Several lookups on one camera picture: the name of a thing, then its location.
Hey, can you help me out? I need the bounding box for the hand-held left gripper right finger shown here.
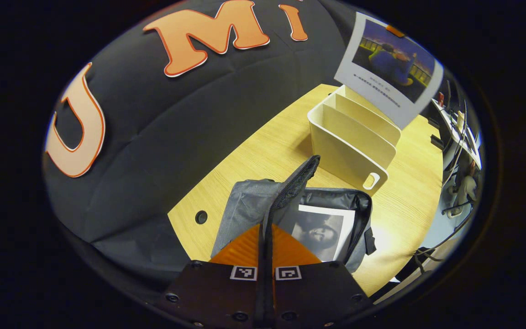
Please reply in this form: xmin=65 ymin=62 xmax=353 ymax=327
xmin=265 ymin=224 xmax=371 ymax=328

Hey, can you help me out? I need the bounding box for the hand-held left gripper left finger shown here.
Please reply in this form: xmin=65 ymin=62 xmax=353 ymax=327
xmin=165 ymin=224 xmax=266 ymax=328

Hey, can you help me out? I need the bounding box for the blue spine book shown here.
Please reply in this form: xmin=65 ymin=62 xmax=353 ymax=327
xmin=335 ymin=11 xmax=444 ymax=131

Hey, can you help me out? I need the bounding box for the portrait cover book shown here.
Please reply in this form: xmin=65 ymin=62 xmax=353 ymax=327
xmin=278 ymin=204 xmax=356 ymax=262

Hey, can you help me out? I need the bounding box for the grey schoolbag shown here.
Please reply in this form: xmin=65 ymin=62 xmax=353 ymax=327
xmin=211 ymin=154 xmax=377 ymax=274

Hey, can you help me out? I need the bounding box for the white bookshelf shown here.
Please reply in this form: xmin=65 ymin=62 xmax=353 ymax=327
xmin=307 ymin=85 xmax=402 ymax=197

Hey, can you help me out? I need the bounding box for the white side desk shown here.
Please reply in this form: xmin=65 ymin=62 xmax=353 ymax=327
xmin=431 ymin=94 xmax=482 ymax=170

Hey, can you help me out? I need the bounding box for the black backdrop cloth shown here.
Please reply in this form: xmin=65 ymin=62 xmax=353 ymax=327
xmin=43 ymin=0 xmax=359 ymax=284

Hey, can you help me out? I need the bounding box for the black floor cable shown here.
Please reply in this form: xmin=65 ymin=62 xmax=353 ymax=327
xmin=413 ymin=215 xmax=473 ymax=275

